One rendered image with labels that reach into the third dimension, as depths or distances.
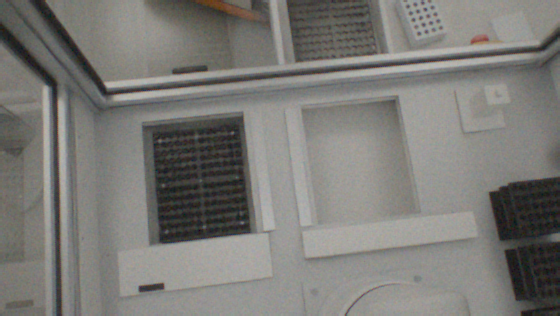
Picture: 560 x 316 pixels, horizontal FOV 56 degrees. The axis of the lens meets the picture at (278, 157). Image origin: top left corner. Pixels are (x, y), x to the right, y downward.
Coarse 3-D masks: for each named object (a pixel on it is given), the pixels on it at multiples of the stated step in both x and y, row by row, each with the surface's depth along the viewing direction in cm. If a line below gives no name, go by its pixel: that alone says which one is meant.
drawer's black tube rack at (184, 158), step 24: (168, 144) 110; (192, 144) 107; (216, 144) 108; (240, 144) 108; (168, 168) 106; (192, 168) 109; (216, 168) 106; (240, 168) 107; (168, 192) 108; (192, 192) 105; (216, 192) 105; (240, 192) 108; (168, 216) 106; (192, 216) 107; (216, 216) 104; (240, 216) 104; (168, 240) 102
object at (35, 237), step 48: (0, 48) 70; (0, 96) 68; (48, 96) 86; (0, 144) 67; (48, 144) 83; (0, 192) 65; (48, 192) 81; (0, 240) 64; (48, 240) 79; (0, 288) 62; (48, 288) 77
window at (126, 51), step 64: (64, 0) 69; (128, 0) 71; (192, 0) 73; (256, 0) 75; (320, 0) 77; (384, 0) 80; (448, 0) 82; (512, 0) 85; (128, 64) 89; (192, 64) 93; (256, 64) 96; (320, 64) 99
